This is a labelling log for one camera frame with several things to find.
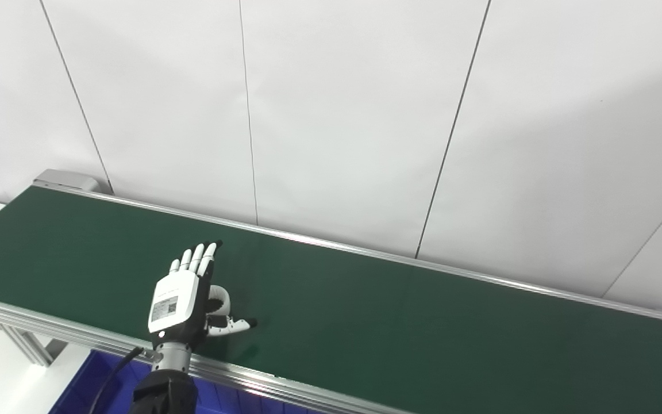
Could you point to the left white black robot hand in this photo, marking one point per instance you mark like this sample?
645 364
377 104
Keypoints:
176 305

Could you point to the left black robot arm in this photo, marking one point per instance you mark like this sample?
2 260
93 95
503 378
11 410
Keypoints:
164 394

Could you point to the blue plastic bin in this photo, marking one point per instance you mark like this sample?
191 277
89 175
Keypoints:
78 385

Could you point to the green conveyor belt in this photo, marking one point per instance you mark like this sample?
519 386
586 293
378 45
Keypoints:
365 322
20 321

